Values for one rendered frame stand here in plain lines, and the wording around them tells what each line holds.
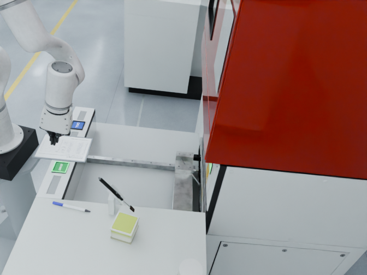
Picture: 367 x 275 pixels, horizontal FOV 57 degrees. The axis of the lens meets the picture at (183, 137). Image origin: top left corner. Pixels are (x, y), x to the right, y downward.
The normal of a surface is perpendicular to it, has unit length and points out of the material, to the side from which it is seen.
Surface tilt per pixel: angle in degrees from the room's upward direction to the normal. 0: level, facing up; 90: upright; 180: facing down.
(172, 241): 0
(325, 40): 90
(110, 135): 0
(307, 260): 90
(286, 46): 90
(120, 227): 0
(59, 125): 93
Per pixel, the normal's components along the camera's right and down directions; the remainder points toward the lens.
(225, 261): -0.03, 0.66
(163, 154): 0.11, -0.74
